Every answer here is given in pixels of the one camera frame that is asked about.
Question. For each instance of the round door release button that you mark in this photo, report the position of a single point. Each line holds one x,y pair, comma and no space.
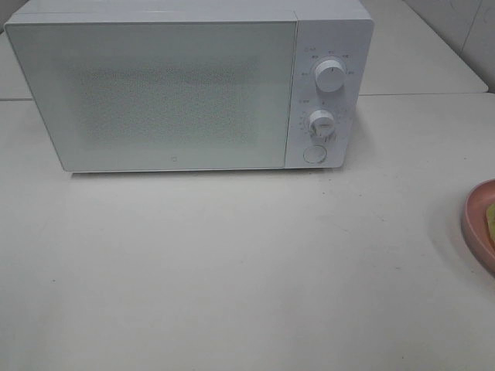
315,154

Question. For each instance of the white microwave door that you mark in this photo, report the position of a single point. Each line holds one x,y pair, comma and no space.
153,97

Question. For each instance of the pink round plate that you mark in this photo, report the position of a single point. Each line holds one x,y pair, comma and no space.
473,224

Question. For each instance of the white bread sandwich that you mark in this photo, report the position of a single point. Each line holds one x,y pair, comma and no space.
490,221

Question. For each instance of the white lower timer knob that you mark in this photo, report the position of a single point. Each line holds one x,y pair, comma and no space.
321,123

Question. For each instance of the white microwave oven body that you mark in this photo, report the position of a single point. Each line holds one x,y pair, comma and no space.
323,29

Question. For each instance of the white upper power knob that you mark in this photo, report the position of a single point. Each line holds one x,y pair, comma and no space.
329,74

